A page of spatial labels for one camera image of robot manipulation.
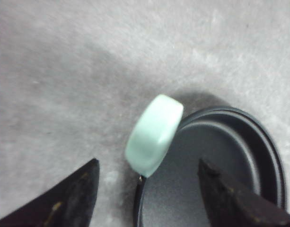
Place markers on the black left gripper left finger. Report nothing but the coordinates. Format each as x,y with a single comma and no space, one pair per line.
70,203

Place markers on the black frying pan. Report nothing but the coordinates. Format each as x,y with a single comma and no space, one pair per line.
165,148

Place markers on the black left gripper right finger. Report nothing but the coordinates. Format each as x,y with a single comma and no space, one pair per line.
228,203

